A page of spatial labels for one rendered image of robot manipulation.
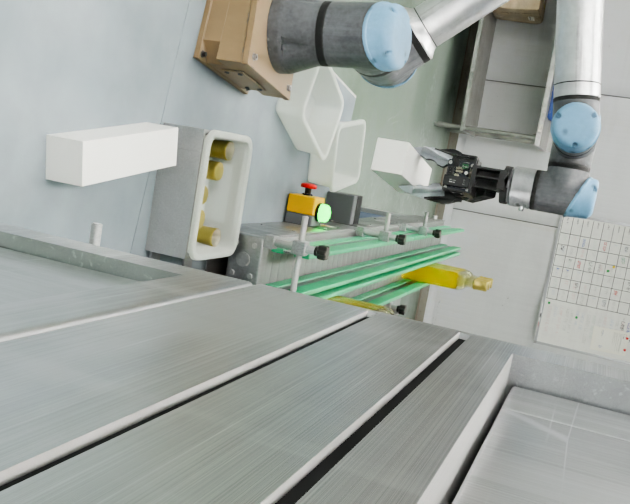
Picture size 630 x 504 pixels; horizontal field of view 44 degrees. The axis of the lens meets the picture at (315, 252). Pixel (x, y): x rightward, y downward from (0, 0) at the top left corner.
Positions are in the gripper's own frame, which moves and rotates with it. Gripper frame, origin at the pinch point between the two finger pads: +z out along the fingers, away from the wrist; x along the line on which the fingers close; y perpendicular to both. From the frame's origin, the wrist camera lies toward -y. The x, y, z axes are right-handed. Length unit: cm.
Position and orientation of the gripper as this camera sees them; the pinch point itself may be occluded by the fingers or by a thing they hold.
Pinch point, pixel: (409, 170)
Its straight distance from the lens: 158.0
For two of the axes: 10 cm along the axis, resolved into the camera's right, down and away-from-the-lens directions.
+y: -3.2, -1.0, -9.4
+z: -9.2, -2.0, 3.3
